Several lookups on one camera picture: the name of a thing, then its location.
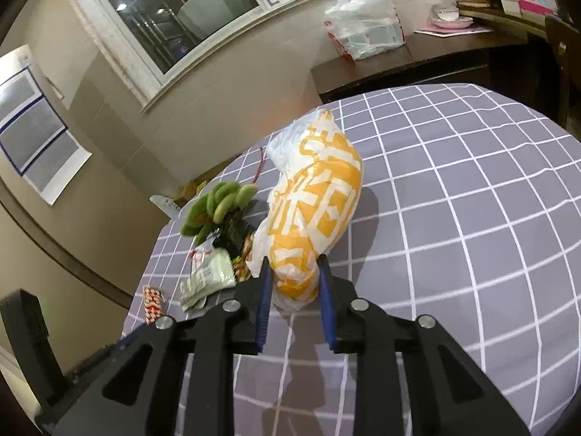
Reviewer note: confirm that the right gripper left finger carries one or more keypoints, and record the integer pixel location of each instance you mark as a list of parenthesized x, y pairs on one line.
[(172, 371)]

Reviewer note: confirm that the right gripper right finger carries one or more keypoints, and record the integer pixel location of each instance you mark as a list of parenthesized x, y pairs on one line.
[(412, 376)]

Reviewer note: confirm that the white green wrapper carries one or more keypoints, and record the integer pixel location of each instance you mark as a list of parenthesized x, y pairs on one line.
[(214, 275)]

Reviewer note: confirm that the orange white plastic bag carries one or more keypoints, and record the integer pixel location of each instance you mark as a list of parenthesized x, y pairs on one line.
[(310, 208)]

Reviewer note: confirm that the red white wrapper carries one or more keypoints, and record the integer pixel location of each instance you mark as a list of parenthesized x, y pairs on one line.
[(199, 253)]

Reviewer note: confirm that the papers on refrigerator door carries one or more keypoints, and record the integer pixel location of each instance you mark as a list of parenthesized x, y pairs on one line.
[(34, 137)]

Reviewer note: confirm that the green bananas bunch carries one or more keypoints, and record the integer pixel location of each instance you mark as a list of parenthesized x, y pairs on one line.
[(217, 210)]

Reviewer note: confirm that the red cardboard box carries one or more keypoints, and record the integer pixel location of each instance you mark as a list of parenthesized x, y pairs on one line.
[(173, 204)]

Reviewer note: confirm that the white framed window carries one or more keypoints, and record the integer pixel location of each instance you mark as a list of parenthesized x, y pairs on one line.
[(151, 44)]

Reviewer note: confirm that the dark wooden side table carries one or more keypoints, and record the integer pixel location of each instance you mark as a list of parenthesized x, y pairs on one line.
[(485, 59)]

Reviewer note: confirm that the stacked white bowls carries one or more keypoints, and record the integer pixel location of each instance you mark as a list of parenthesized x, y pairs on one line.
[(448, 17)]

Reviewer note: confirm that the wooden chair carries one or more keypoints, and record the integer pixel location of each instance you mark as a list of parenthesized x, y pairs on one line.
[(564, 40)]

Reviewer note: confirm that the white plastic shopping bag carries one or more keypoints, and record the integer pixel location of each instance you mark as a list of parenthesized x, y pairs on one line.
[(363, 28)]

